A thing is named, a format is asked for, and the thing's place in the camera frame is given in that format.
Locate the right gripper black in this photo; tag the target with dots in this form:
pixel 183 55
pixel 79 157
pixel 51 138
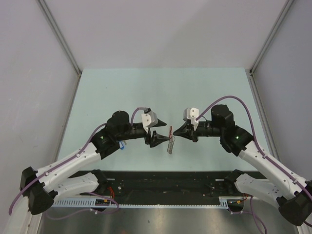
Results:
pixel 186 131

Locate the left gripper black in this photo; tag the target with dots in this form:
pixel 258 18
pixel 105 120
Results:
pixel 155 139

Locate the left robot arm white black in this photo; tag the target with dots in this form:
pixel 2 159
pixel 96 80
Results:
pixel 44 186

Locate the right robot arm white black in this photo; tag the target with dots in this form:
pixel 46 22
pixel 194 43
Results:
pixel 290 193

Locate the blue tag key front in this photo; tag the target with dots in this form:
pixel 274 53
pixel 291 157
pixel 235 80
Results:
pixel 122 145

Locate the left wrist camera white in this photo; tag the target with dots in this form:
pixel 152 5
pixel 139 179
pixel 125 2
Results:
pixel 149 119

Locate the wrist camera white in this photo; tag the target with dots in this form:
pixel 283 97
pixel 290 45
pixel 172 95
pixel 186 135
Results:
pixel 191 115
pixel 149 119

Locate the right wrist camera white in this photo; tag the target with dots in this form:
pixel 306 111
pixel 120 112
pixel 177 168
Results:
pixel 191 115

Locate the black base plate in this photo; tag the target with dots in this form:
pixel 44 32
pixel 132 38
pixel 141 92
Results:
pixel 169 187

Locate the slotted cable duct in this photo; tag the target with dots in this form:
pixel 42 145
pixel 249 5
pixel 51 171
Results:
pixel 96 202

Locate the right aluminium frame post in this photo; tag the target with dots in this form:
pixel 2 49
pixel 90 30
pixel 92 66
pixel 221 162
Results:
pixel 272 33

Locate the aluminium frame post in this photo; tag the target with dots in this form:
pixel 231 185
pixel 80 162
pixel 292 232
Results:
pixel 272 33
pixel 47 13

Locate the left aluminium frame post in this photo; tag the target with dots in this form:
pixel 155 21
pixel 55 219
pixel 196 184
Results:
pixel 47 13

